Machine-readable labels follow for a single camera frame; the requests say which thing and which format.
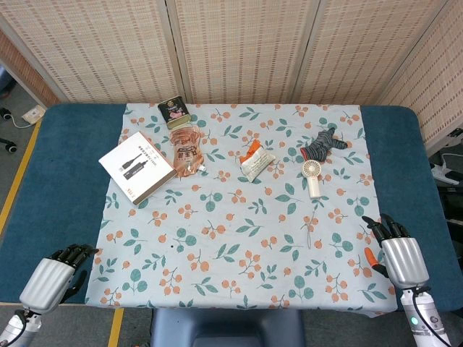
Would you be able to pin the floral fruit print tablecloth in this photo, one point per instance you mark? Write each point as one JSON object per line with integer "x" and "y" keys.
{"x": 238, "y": 231}

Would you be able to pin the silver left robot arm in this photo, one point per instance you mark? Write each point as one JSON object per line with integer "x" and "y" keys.
{"x": 16, "y": 327}

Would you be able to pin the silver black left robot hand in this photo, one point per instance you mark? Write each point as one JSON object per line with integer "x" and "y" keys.
{"x": 45, "y": 282}

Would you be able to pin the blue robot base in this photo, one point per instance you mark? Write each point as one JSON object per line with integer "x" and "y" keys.
{"x": 226, "y": 327}

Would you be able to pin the blue table cover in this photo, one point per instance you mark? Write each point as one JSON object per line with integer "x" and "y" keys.
{"x": 54, "y": 188}

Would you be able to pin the white power strip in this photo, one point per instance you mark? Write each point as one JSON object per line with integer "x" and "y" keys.
{"x": 441, "y": 170}

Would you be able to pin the striped dark sock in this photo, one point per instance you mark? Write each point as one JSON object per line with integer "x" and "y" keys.
{"x": 323, "y": 146}

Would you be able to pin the woven bamboo folding screen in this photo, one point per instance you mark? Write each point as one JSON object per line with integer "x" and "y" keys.
{"x": 238, "y": 47}

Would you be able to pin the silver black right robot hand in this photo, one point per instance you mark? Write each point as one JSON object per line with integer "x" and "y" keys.
{"x": 403, "y": 260}

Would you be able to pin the black office chair base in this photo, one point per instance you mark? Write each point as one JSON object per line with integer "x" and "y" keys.
{"x": 8, "y": 130}

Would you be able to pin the dark green tin can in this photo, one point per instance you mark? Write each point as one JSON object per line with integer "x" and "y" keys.
{"x": 173, "y": 112}

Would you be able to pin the transparent red sauce pouch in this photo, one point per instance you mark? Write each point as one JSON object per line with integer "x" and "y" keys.
{"x": 186, "y": 150}

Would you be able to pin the white orange snack packet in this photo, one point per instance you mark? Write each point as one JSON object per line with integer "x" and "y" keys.
{"x": 256, "y": 160}

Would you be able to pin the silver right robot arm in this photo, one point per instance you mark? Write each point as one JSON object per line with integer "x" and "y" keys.
{"x": 425, "y": 318}

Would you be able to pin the white handheld fan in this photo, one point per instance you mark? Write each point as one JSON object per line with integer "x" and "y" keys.
{"x": 312, "y": 178}

